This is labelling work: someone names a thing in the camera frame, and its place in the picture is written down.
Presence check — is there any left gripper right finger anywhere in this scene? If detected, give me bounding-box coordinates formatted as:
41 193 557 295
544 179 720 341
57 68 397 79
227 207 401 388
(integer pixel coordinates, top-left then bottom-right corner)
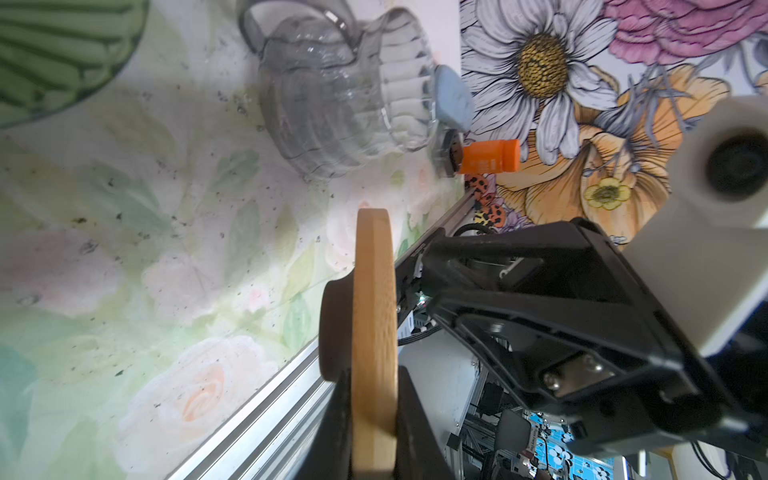
395 366 455 480

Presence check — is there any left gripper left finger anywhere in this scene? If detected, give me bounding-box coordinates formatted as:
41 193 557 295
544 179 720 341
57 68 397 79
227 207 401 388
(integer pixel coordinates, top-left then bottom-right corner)
294 370 352 480

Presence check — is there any wooden ring holder front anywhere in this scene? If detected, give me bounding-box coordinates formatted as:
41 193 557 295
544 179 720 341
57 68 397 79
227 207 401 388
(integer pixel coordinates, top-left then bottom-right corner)
347 208 398 479

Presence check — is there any clear grey glass carafe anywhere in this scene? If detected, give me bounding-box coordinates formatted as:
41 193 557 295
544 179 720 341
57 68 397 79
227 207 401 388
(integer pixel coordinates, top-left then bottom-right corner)
237 1 438 179

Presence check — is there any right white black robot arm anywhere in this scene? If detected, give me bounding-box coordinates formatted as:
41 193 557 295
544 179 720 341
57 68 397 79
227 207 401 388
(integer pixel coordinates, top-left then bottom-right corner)
624 96 767 453

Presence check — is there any green glass dripper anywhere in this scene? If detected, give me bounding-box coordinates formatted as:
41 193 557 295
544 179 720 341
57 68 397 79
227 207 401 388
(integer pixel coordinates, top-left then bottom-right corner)
1 0 150 128

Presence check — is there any small black box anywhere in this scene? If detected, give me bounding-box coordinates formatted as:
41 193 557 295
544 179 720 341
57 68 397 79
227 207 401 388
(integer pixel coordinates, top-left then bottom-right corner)
429 126 463 178

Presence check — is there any orange lid bottle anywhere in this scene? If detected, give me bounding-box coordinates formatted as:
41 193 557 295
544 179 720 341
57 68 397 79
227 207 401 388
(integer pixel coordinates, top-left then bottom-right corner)
459 139 521 175

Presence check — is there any blue grey oval sponge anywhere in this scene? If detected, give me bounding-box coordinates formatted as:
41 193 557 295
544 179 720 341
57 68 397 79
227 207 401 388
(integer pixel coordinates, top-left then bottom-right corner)
434 64 475 133

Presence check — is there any aluminium rail frame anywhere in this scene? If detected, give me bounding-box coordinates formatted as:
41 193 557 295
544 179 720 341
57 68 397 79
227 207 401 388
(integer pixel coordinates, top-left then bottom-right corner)
170 194 486 479

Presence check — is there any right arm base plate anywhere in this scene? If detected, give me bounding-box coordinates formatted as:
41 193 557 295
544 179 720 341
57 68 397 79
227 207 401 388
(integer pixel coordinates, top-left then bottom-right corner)
422 218 749 457

